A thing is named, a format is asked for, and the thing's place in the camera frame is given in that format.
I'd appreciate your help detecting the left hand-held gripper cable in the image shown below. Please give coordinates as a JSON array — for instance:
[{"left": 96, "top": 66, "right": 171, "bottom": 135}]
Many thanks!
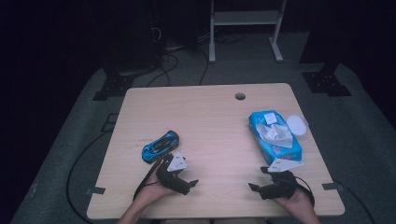
[{"left": 133, "top": 159, "right": 164, "bottom": 202}]

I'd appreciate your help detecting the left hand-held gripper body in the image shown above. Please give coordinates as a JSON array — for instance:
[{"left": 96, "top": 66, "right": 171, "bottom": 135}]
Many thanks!
[{"left": 156, "top": 151, "right": 191, "bottom": 196}]

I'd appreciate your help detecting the black stand base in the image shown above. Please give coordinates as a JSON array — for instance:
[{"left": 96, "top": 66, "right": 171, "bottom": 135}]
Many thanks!
[
  {"left": 92, "top": 73, "right": 135, "bottom": 102},
  {"left": 302, "top": 62, "right": 353, "bottom": 97}
]

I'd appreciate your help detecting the long black floor cable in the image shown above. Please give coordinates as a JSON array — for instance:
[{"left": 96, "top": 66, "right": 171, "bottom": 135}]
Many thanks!
[
  {"left": 65, "top": 130, "right": 108, "bottom": 224},
  {"left": 332, "top": 178, "right": 377, "bottom": 224}
]

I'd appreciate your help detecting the person's left hand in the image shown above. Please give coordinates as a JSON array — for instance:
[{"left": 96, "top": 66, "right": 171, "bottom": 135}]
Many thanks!
[{"left": 135, "top": 174, "right": 177, "bottom": 203}]

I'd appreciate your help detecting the hand-held gripper cable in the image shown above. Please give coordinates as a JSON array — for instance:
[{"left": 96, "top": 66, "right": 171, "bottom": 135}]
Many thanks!
[
  {"left": 133, "top": 159, "right": 164, "bottom": 202},
  {"left": 293, "top": 175, "right": 316, "bottom": 207}
]

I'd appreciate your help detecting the white wet wipe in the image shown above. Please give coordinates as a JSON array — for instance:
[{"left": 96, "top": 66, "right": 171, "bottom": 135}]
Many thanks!
[{"left": 255, "top": 123, "right": 294, "bottom": 149}]

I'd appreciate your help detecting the blue toy car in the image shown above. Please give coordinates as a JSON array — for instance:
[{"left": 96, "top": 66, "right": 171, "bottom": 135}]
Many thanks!
[{"left": 141, "top": 130, "right": 180, "bottom": 164}]

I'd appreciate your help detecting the white metal table frame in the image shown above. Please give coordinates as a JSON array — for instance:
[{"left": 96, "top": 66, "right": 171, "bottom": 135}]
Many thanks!
[{"left": 208, "top": 0, "right": 288, "bottom": 64}]

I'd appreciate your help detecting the blue wet wipes pack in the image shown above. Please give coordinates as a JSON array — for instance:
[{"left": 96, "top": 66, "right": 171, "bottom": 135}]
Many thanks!
[{"left": 247, "top": 109, "right": 309, "bottom": 166}]

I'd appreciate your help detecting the black floor tape outline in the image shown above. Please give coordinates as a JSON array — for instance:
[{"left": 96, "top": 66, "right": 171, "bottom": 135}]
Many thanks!
[{"left": 101, "top": 113, "right": 120, "bottom": 133}]

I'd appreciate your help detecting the black tape strip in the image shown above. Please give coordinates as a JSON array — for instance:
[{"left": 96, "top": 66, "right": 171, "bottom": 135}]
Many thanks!
[
  {"left": 321, "top": 182, "right": 344, "bottom": 191},
  {"left": 86, "top": 186, "right": 106, "bottom": 196}
]

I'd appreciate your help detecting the person's right hand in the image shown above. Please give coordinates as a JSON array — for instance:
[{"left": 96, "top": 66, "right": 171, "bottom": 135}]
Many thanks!
[{"left": 275, "top": 189, "right": 314, "bottom": 216}]

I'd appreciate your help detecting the right hand-held gripper cable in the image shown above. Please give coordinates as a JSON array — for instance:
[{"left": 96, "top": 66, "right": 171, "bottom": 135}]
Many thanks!
[{"left": 293, "top": 175, "right": 316, "bottom": 207}]

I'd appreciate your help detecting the bundle of black cables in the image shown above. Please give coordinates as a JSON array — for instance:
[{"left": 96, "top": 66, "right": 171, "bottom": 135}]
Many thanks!
[{"left": 145, "top": 26, "right": 210, "bottom": 88}]

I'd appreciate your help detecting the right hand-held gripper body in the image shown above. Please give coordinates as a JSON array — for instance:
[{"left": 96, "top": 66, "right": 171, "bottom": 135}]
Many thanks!
[{"left": 258, "top": 158, "right": 304, "bottom": 200}]

